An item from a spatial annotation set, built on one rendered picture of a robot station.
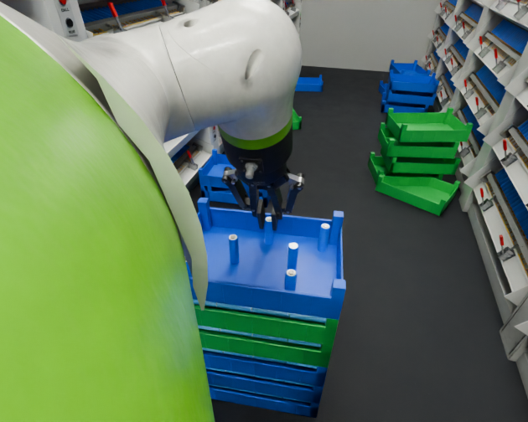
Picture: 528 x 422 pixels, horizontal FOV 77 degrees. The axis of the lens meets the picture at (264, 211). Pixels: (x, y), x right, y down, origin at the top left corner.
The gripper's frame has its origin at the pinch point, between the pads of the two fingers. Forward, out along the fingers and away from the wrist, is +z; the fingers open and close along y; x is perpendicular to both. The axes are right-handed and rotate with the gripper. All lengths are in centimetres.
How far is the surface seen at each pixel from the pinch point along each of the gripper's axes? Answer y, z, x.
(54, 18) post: -50, -17, 33
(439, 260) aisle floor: 57, 64, 21
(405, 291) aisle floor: 42, 57, 5
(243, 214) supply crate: -6.1, 6.1, 2.6
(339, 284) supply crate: 13.6, -4.9, -12.9
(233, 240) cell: -5.6, -0.1, -6.0
